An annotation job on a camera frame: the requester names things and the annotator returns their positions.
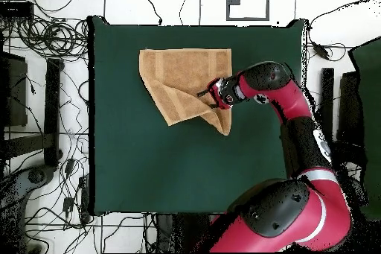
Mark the flat black device box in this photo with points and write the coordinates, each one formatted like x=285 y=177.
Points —
x=16 y=9

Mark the black stand bar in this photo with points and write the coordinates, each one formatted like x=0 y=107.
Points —
x=327 y=99
x=53 y=111

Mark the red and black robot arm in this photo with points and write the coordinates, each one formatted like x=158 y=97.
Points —
x=291 y=96

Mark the small black power adapter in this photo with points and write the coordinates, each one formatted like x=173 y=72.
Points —
x=70 y=166
x=68 y=203

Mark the pedestal leg with round foot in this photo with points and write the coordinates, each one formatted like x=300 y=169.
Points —
x=35 y=176

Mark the large black box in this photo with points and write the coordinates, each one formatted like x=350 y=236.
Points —
x=349 y=102
x=15 y=93

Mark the dark green table cloth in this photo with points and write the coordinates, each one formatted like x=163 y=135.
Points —
x=134 y=161

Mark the grey floor frame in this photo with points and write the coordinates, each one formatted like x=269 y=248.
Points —
x=247 y=19

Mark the orange terry towel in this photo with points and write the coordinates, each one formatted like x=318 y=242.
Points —
x=178 y=72

